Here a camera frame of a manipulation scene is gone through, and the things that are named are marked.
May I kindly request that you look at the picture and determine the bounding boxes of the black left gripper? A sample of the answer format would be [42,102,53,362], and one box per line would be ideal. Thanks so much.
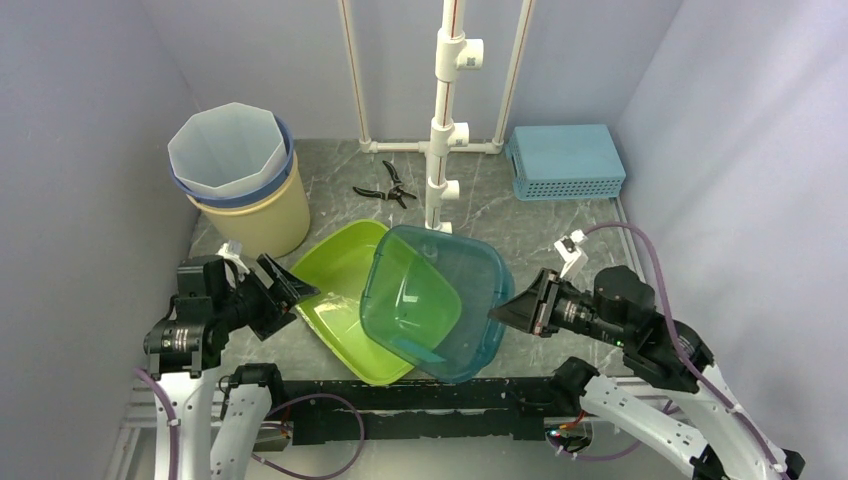
[214,252,319,339]

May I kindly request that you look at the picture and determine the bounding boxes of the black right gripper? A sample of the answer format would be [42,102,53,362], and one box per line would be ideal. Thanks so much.
[487,265,628,346]

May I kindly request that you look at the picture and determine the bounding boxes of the lime green plastic tub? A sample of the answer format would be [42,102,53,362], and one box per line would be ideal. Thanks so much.
[290,219,464,387]

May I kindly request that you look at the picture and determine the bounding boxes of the teal translucent plastic tub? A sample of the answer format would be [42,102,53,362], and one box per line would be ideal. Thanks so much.
[359,225,515,384]

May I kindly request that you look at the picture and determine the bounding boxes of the light blue perforated basket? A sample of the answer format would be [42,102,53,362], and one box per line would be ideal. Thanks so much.
[504,124,626,201]

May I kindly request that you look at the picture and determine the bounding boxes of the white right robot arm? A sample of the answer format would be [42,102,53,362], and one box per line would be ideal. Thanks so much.
[489,266,806,479]

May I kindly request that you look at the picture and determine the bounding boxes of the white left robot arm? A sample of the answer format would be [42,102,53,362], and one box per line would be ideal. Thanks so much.
[137,254,320,479]

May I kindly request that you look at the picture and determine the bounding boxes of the beige plastic bucket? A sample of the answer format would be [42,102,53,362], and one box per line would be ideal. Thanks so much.
[187,153,311,258]

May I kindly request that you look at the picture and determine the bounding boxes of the translucent white faceted bin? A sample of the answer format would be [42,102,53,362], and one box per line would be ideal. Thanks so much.
[168,102,286,198]

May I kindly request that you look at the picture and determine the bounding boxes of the blue bucket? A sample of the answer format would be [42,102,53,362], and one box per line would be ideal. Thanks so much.
[169,115,295,209]

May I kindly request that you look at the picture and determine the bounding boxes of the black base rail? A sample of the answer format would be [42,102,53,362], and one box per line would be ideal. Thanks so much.
[264,377,581,446]

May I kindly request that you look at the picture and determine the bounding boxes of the black handled pliers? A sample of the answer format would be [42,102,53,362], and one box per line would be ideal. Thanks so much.
[352,160,418,209]

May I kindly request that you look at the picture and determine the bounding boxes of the white PVC pipe frame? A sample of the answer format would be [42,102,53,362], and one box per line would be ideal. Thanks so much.
[337,1,536,233]

